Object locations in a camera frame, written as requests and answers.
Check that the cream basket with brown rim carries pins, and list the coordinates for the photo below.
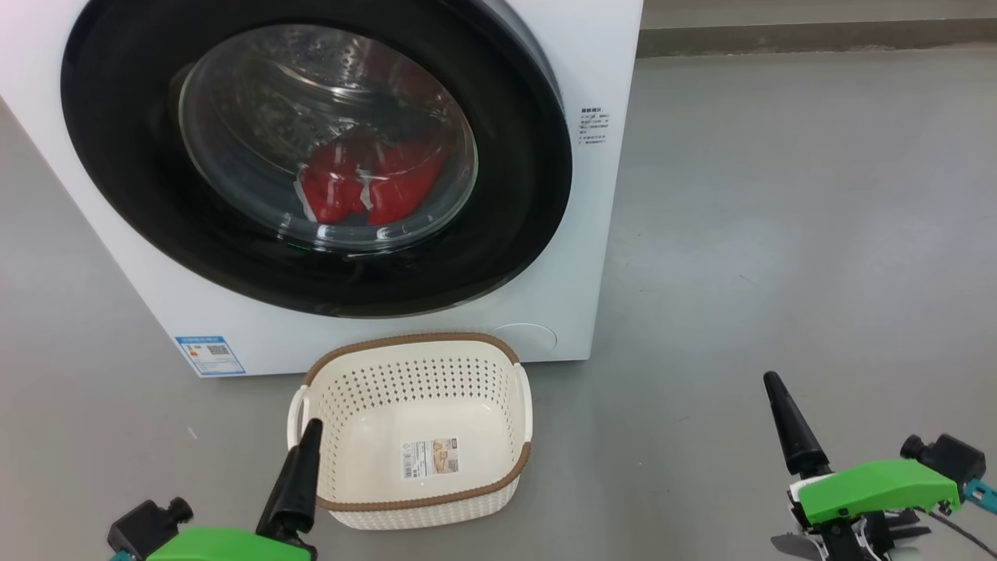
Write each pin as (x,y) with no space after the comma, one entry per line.
(420,405)

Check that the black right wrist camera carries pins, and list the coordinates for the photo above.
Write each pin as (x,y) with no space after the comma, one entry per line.
(950,460)

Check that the blue energy label sticker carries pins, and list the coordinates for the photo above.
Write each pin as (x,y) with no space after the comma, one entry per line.
(210,356)

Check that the grey skirting board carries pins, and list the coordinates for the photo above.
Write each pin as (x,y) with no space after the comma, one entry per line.
(779,37)

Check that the red and white garment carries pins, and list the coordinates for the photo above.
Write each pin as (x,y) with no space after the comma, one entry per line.
(389,195)

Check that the white front-load washing machine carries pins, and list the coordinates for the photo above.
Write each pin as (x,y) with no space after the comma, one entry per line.
(545,312)

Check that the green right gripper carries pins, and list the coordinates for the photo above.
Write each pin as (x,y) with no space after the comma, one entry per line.
(872,491)

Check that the small printed text label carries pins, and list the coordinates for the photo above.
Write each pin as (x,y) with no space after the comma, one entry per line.
(593,126)

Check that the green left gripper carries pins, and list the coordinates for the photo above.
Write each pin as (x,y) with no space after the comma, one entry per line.
(226,545)

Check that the stainless steel washing machine drum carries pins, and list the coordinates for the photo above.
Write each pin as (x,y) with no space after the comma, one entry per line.
(273,93)

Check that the round white filter cover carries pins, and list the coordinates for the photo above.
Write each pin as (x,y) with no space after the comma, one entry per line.
(536,336)

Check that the black round washer door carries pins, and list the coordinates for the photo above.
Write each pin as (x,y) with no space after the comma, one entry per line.
(117,156)

